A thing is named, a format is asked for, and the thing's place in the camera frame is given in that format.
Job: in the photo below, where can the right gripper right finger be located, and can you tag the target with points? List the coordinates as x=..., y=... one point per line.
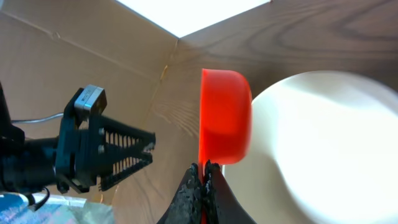
x=220, y=204

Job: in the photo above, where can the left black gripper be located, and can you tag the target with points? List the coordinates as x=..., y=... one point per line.
x=82, y=144

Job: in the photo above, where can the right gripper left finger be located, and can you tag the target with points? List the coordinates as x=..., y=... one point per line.
x=186, y=205

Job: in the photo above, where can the red plastic measuring scoop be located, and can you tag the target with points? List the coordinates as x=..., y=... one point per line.
x=225, y=120

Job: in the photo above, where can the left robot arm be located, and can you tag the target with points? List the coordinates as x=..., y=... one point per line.
x=28, y=166

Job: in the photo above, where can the white round bowl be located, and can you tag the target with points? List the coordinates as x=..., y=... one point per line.
x=323, y=149

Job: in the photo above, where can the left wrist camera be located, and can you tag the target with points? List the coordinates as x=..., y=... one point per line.
x=92, y=100

